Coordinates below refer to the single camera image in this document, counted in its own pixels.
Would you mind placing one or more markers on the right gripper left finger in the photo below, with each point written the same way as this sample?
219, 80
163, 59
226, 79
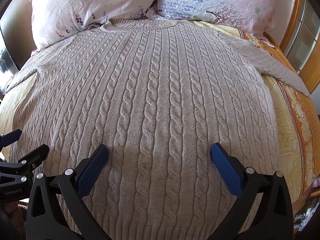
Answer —
45, 218

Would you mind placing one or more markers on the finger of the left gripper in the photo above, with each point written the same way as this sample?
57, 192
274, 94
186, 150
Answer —
32, 160
10, 138

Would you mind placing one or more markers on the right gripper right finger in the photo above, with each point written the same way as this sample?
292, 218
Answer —
274, 217

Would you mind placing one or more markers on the beige cable knit sweater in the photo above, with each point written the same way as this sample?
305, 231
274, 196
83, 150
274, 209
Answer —
158, 94

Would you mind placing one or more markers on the yellow orange patterned bedsheet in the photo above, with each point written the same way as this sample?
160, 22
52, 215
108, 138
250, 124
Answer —
295, 116

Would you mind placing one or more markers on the pink floral left pillow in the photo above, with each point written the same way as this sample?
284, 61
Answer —
55, 20

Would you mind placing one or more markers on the pink floral pillow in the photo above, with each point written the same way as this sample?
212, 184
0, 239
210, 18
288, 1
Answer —
252, 16
55, 20

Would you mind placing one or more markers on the wooden framed window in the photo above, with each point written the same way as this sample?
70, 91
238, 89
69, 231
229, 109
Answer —
300, 43

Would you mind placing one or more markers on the pink floral right pillow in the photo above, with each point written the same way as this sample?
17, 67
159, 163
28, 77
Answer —
252, 16

